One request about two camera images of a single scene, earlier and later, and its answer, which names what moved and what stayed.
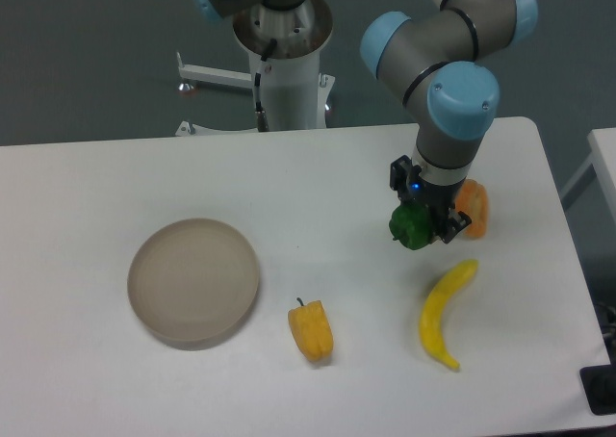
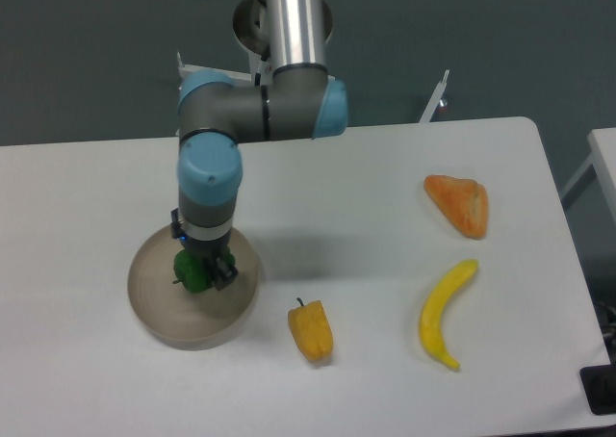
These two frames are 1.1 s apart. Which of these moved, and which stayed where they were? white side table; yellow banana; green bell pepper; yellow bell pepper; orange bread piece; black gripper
Moved: black gripper; green bell pepper
Stayed: white side table; yellow bell pepper; yellow banana; orange bread piece
